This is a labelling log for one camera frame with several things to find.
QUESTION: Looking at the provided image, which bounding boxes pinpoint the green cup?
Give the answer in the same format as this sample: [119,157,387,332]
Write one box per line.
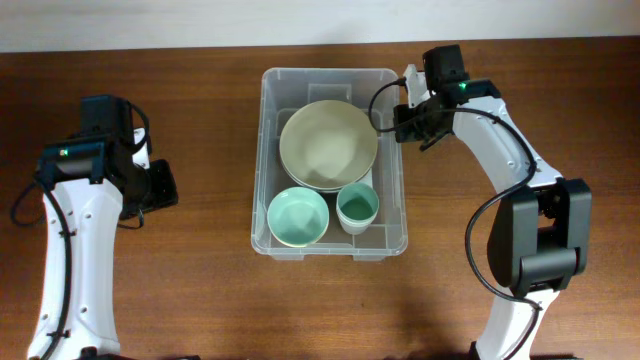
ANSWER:
[336,183,380,235]

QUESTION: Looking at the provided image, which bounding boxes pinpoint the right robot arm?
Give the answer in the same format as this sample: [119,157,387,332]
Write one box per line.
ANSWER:
[394,74,592,359]

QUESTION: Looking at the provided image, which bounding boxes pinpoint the green bowl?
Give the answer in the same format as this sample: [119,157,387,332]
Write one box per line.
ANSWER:
[267,187,330,248]

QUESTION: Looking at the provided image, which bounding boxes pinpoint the cream bowl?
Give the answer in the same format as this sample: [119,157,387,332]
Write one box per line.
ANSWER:
[279,100,378,173]

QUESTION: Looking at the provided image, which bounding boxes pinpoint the blue bowl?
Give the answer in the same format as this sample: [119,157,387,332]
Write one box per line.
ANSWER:
[284,167,373,193]

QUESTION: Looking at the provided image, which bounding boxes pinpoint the clear plastic storage bin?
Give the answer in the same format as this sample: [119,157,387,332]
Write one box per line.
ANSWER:
[251,68,408,261]

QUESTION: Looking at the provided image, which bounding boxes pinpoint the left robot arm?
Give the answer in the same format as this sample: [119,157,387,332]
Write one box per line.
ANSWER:
[27,129,155,359]

